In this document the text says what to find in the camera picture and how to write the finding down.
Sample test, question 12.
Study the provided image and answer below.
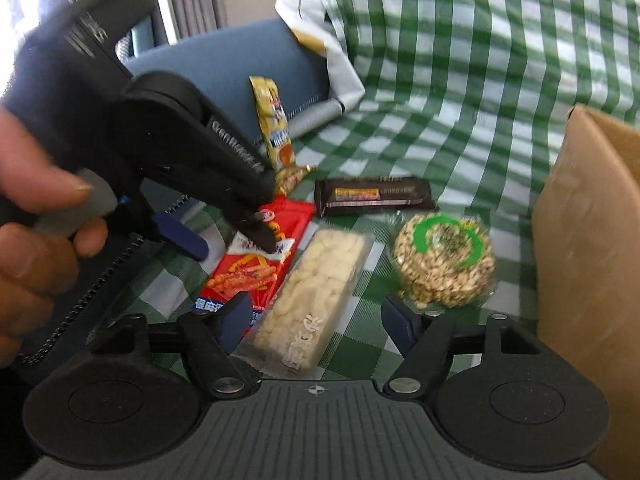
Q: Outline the dark brown bar packet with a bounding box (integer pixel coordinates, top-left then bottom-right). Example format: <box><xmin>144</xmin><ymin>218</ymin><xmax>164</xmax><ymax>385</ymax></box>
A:
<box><xmin>314</xmin><ymin>176</ymin><xmax>437</xmax><ymax>218</ymax></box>

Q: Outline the brown cardboard box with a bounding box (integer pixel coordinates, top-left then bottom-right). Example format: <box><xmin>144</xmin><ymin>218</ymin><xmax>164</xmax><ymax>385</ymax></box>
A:
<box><xmin>531</xmin><ymin>104</ymin><xmax>640</xmax><ymax>480</ymax></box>

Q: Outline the dark zippered cloth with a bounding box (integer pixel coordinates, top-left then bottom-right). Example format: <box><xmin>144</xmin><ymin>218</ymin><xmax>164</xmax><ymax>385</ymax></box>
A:
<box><xmin>0</xmin><ymin>195</ymin><xmax>193</xmax><ymax>480</ymax></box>

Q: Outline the green checkered cloth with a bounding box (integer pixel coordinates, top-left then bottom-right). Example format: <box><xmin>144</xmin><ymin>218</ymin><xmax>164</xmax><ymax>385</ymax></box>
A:
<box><xmin>87</xmin><ymin>0</ymin><xmax>640</xmax><ymax>391</ymax></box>

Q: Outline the person's left hand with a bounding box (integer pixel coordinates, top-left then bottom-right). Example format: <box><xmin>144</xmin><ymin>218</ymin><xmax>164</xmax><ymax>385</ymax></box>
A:
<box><xmin>0</xmin><ymin>105</ymin><xmax>109</xmax><ymax>368</ymax></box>

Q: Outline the round peanut cake packet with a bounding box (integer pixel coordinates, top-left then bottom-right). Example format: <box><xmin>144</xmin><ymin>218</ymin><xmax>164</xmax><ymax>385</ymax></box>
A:
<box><xmin>386</xmin><ymin>211</ymin><xmax>498</xmax><ymax>311</ymax></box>

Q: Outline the yellow snack packet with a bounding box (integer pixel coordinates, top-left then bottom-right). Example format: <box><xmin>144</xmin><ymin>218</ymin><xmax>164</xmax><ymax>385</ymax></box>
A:
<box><xmin>249</xmin><ymin>76</ymin><xmax>293</xmax><ymax>170</ymax></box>

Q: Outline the red snack packet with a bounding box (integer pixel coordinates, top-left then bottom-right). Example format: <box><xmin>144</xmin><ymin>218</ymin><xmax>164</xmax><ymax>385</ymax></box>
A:
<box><xmin>194</xmin><ymin>196</ymin><xmax>317</xmax><ymax>341</ymax></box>

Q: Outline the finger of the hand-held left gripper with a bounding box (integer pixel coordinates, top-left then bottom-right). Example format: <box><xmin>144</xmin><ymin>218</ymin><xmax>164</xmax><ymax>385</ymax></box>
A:
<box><xmin>225</xmin><ymin>204</ymin><xmax>280</xmax><ymax>255</ymax></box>
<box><xmin>149</xmin><ymin>210</ymin><xmax>210</xmax><ymax>262</ymax></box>

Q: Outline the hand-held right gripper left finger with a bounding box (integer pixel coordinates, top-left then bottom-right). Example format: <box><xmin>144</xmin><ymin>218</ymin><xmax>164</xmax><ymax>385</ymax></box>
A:
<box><xmin>87</xmin><ymin>291</ymin><xmax>254</xmax><ymax>402</ymax></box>

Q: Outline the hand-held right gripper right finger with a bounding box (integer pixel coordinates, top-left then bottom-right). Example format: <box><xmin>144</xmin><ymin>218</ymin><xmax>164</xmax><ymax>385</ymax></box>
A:
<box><xmin>382</xmin><ymin>295</ymin><xmax>546</xmax><ymax>402</ymax></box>

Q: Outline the clear rice bar packet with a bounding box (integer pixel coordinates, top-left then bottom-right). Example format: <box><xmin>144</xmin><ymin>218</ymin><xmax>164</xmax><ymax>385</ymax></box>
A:
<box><xmin>235</xmin><ymin>227</ymin><xmax>376</xmax><ymax>378</ymax></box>

